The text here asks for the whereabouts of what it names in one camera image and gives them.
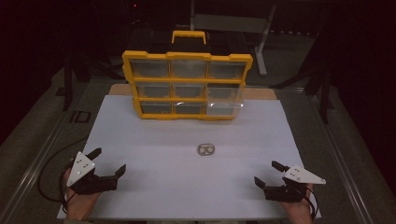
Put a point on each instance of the person's left hand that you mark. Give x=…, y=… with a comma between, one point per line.
x=77, y=205

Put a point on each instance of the white table sheet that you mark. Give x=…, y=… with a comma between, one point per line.
x=174, y=180

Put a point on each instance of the person's right hand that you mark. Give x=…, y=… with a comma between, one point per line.
x=300, y=211

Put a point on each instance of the clear plastic drawer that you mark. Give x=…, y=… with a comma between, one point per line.
x=224, y=101

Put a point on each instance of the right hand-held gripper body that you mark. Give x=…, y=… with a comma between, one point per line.
x=300, y=175

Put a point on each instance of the metal pull tab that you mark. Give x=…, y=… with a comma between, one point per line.
x=202, y=150

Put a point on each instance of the black stand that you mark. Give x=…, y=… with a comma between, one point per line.
x=324, y=87
x=67, y=77

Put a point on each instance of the yellow parts organizer case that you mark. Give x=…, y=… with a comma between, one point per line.
x=186, y=80

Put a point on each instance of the grey metal stand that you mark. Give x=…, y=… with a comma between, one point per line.
x=230, y=22

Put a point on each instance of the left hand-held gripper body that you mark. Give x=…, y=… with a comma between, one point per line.
x=81, y=168

